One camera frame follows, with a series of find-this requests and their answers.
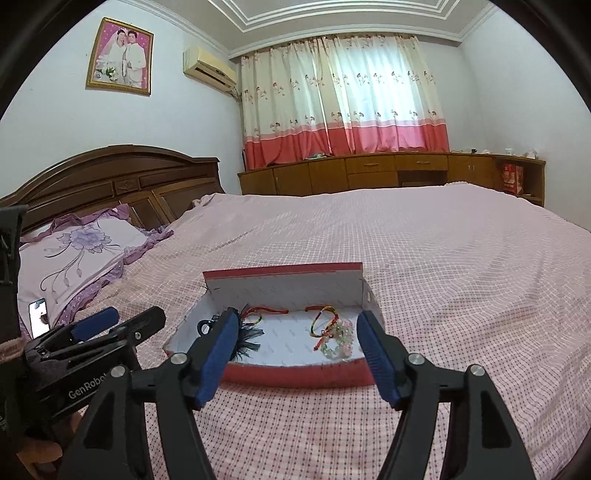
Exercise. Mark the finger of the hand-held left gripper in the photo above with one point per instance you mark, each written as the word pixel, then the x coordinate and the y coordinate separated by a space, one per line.
pixel 97 321
pixel 138 325

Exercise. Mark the pink floral hair clip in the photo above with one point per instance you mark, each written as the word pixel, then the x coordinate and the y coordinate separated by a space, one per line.
pixel 339 339

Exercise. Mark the dark wooden headboard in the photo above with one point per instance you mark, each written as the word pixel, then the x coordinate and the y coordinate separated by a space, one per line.
pixel 115 175

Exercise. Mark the wall air conditioner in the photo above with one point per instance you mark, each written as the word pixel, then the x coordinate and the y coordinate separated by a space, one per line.
pixel 207 69

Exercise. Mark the black lace hair accessory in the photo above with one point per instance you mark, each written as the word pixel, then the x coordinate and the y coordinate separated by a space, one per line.
pixel 247 341

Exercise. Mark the red cardboard box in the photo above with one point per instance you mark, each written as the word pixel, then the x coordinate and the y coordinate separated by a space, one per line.
pixel 295 376

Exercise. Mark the white and pink curtain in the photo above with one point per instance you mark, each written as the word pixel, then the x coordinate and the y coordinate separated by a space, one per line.
pixel 346 92

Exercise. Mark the purple floral pillow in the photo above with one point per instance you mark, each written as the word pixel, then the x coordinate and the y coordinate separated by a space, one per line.
pixel 92 249

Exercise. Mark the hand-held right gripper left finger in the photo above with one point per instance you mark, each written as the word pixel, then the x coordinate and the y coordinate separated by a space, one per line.
pixel 214 357

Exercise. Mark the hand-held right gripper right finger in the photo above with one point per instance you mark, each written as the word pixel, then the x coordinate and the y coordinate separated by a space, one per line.
pixel 376 357

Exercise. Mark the pink checked bedspread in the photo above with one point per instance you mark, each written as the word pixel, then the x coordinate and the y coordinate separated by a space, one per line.
pixel 461 277

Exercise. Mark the framed wedding photo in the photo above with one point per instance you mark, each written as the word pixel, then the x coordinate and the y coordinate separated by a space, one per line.
pixel 120 57

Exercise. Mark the red gift box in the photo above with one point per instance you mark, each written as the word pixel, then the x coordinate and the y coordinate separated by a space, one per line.
pixel 512 179

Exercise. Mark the person's left hand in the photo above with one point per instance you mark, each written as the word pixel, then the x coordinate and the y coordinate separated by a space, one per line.
pixel 41 454

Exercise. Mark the wooden cabinet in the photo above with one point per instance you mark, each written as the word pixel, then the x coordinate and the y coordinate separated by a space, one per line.
pixel 323 175

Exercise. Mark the smartphone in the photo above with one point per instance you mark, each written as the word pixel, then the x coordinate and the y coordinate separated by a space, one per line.
pixel 39 318

